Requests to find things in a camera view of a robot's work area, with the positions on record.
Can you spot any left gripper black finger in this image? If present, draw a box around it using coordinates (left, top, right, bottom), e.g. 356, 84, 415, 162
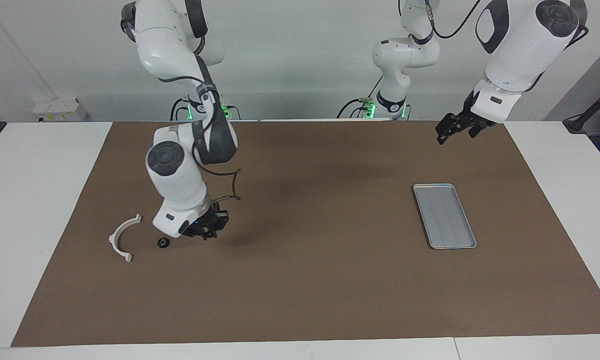
437, 114, 458, 136
437, 127, 463, 146

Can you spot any silver metal tray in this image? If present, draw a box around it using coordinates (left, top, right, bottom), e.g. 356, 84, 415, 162
412, 183, 477, 250

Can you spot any brown table mat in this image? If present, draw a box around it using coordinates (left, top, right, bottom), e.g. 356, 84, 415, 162
11, 120, 600, 348

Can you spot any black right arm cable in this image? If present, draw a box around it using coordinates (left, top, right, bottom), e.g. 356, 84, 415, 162
192, 90, 242, 202

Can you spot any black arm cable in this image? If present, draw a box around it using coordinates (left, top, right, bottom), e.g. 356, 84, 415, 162
192, 90, 242, 202
425, 0, 483, 40

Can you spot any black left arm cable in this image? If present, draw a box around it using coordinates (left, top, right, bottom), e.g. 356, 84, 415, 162
425, 0, 483, 40

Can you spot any white semicircular bracket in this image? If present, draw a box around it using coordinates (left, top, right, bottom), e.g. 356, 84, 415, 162
109, 213, 143, 263

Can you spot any black base cable bundle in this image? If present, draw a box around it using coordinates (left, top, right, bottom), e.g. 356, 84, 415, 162
336, 75, 386, 119

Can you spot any white wall box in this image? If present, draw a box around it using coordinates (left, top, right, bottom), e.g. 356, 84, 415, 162
32, 97, 88, 123

